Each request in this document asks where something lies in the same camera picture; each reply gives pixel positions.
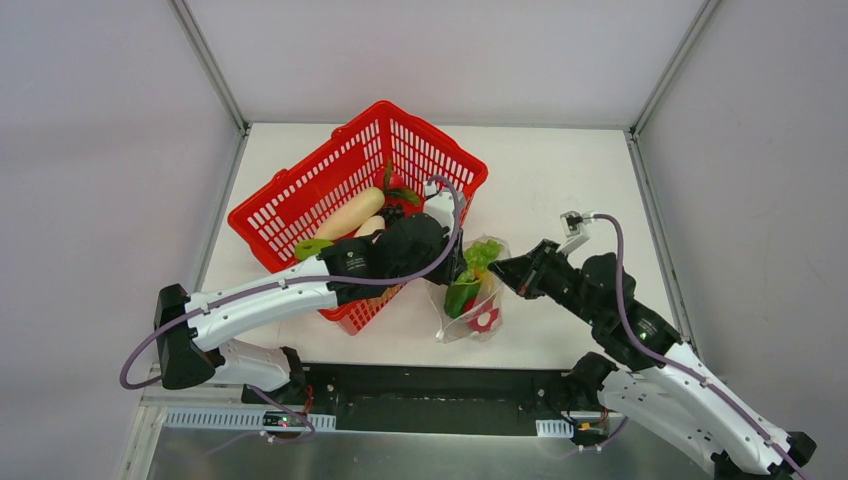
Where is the green grape bunch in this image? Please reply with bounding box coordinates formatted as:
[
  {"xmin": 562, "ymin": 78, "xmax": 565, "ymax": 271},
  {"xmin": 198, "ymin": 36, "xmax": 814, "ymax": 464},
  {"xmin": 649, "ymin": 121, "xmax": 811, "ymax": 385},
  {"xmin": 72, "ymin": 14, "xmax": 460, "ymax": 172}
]
[{"xmin": 464, "ymin": 238, "xmax": 504, "ymax": 274}]

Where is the green toy pepper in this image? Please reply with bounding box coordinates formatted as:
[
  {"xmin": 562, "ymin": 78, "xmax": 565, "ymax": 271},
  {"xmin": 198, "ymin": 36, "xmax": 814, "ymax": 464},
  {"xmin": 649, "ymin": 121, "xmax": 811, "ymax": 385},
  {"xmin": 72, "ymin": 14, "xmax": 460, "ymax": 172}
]
[{"xmin": 443, "ymin": 270, "xmax": 480, "ymax": 319}]

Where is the yellow toy food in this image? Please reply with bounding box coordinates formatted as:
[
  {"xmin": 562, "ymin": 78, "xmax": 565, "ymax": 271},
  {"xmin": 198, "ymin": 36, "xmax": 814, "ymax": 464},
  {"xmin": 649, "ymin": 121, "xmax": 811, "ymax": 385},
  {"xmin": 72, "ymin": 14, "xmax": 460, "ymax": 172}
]
[{"xmin": 478, "ymin": 271, "xmax": 500, "ymax": 299}]

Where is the clear dotted zip top bag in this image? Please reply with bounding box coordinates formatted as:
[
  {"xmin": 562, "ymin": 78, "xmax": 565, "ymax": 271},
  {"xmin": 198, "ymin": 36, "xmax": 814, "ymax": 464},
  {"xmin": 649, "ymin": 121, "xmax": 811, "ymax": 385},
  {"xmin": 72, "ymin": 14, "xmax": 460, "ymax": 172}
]
[{"xmin": 428, "ymin": 236, "xmax": 510, "ymax": 344}]

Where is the red toy food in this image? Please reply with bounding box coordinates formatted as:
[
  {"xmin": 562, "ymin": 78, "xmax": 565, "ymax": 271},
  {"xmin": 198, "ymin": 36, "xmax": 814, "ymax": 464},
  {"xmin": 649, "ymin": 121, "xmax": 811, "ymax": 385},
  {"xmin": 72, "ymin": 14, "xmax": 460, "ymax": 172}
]
[{"xmin": 462, "ymin": 297, "xmax": 501, "ymax": 334}]

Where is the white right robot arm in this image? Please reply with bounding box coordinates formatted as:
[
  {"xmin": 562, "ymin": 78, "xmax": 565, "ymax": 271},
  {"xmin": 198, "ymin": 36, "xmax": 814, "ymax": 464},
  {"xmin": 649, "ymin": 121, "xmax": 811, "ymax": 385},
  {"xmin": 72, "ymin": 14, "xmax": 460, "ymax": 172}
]
[{"xmin": 489, "ymin": 240, "xmax": 817, "ymax": 479}]

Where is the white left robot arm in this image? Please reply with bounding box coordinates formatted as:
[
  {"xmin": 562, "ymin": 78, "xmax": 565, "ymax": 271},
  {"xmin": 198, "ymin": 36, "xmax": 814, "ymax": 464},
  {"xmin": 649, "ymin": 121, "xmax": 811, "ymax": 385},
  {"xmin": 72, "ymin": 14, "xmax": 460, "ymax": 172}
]
[{"xmin": 150, "ymin": 213, "xmax": 464, "ymax": 405}]

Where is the black grape bunch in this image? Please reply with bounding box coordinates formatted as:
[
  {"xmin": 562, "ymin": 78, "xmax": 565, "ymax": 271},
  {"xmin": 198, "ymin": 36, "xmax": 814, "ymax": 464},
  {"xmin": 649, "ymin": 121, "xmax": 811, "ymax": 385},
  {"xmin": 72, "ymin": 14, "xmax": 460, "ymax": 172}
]
[{"xmin": 377, "ymin": 204, "xmax": 406, "ymax": 228}]

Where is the short white radish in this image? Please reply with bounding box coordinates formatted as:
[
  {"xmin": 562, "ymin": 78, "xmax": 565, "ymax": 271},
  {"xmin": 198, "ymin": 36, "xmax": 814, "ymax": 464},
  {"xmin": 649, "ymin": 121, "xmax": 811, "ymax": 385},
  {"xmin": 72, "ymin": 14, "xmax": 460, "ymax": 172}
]
[{"xmin": 354, "ymin": 215, "xmax": 385, "ymax": 237}]

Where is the green leafy sprig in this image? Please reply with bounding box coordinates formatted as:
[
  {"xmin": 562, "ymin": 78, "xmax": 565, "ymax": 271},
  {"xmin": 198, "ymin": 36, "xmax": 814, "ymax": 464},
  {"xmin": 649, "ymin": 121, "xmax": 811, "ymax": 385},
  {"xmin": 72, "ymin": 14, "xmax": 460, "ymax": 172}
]
[{"xmin": 381, "ymin": 159, "xmax": 422, "ymax": 207}]

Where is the long white radish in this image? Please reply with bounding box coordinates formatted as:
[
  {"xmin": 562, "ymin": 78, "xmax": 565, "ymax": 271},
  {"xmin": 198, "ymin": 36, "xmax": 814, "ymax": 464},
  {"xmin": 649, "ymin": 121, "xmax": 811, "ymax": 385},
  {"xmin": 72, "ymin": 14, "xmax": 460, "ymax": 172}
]
[{"xmin": 314, "ymin": 187, "xmax": 385, "ymax": 241}]

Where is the red plastic shopping basket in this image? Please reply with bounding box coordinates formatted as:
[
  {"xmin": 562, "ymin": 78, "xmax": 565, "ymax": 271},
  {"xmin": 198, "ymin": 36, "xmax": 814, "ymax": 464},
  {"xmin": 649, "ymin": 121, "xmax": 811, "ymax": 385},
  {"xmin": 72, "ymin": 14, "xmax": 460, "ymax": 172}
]
[{"xmin": 227, "ymin": 99, "xmax": 490, "ymax": 337}]

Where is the green pepper slice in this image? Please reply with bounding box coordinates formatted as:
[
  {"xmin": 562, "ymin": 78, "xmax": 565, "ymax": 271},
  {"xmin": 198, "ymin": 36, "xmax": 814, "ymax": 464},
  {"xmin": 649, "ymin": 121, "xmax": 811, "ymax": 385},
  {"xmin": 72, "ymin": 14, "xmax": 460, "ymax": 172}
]
[{"xmin": 294, "ymin": 238, "xmax": 334, "ymax": 262}]

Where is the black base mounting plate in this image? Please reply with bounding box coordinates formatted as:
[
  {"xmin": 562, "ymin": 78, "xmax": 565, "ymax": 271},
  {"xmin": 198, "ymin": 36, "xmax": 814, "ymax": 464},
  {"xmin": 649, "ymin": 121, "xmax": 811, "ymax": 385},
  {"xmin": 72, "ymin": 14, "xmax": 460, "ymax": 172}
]
[{"xmin": 266, "ymin": 353, "xmax": 619, "ymax": 437}]

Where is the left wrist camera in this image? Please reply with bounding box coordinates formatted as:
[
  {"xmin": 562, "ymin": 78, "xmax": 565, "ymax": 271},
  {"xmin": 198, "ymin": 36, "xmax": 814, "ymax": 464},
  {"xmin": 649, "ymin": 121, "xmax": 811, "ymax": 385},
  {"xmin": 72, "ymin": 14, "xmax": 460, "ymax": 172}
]
[{"xmin": 423, "ymin": 182, "xmax": 466, "ymax": 232}]

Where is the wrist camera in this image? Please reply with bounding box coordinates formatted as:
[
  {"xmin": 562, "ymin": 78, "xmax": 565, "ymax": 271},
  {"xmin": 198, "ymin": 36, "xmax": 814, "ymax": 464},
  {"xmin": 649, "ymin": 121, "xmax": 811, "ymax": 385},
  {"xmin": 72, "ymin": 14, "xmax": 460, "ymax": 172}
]
[
  {"xmin": 423, "ymin": 182, "xmax": 466, "ymax": 232},
  {"xmin": 558, "ymin": 211, "xmax": 594, "ymax": 256}
]

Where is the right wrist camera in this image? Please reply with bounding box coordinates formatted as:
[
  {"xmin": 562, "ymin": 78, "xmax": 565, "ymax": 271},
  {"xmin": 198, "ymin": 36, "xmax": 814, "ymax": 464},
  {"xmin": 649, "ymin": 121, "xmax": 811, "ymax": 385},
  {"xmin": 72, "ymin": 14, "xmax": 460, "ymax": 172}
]
[{"xmin": 558, "ymin": 211, "xmax": 594, "ymax": 256}]

